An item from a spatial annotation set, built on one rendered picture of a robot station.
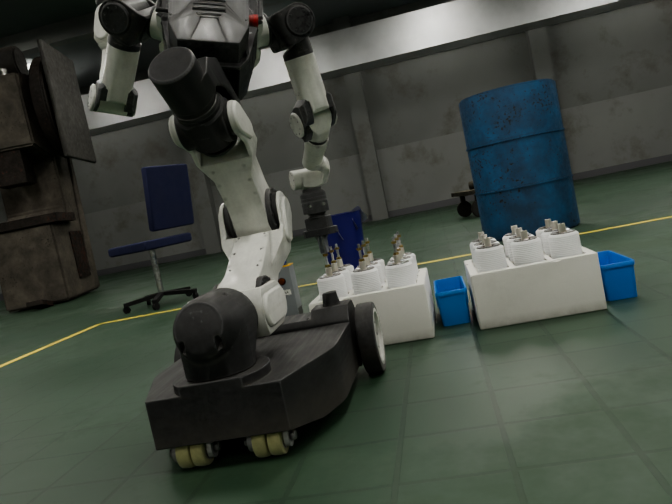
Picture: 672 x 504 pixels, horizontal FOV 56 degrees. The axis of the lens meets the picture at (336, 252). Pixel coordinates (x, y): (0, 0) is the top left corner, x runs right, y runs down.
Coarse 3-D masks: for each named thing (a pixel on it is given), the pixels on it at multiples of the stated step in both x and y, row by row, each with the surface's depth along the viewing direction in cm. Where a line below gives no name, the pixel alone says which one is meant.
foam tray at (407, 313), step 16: (384, 288) 211; (400, 288) 205; (416, 288) 204; (384, 304) 206; (400, 304) 206; (416, 304) 205; (432, 304) 230; (384, 320) 207; (400, 320) 206; (416, 320) 205; (432, 320) 210; (384, 336) 208; (400, 336) 207; (416, 336) 206; (432, 336) 205
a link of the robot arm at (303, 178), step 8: (304, 168) 213; (296, 176) 209; (304, 176) 210; (312, 176) 211; (320, 176) 212; (296, 184) 209; (304, 184) 210; (312, 184) 211; (320, 184) 212; (304, 192) 212; (312, 192) 210; (320, 192) 211; (304, 200) 211; (312, 200) 210
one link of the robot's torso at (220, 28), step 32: (160, 0) 165; (192, 0) 157; (224, 0) 158; (256, 0) 175; (160, 32) 171; (192, 32) 154; (224, 32) 156; (256, 32) 170; (224, 64) 160; (256, 64) 183
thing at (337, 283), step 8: (320, 280) 213; (328, 280) 212; (336, 280) 212; (344, 280) 215; (320, 288) 214; (328, 288) 212; (336, 288) 212; (344, 288) 214; (320, 296) 215; (344, 296) 214
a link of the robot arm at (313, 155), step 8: (320, 112) 190; (328, 112) 191; (320, 120) 190; (328, 120) 191; (312, 128) 189; (320, 128) 190; (328, 128) 192; (304, 136) 191; (312, 136) 192; (320, 136) 192; (304, 144) 198; (312, 144) 195; (320, 144) 195; (304, 152) 201; (312, 152) 197; (320, 152) 198; (304, 160) 203; (312, 160) 201; (320, 160) 202
